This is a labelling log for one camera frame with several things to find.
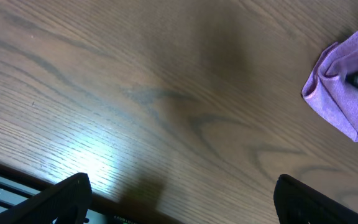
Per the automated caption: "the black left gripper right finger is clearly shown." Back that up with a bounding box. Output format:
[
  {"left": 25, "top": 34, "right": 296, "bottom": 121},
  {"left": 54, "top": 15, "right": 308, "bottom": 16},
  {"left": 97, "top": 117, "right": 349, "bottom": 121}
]
[{"left": 273, "top": 174, "right": 358, "bottom": 224}]

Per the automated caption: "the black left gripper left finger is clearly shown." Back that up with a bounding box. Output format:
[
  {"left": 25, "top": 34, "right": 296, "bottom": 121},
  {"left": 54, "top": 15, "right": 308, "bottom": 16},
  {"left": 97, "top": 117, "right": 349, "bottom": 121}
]
[{"left": 0, "top": 172, "right": 92, "bottom": 224}]

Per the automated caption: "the purple cloth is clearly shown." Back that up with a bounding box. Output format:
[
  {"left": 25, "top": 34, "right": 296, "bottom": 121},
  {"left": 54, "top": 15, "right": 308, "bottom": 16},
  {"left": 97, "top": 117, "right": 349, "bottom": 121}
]
[{"left": 301, "top": 31, "right": 358, "bottom": 142}]

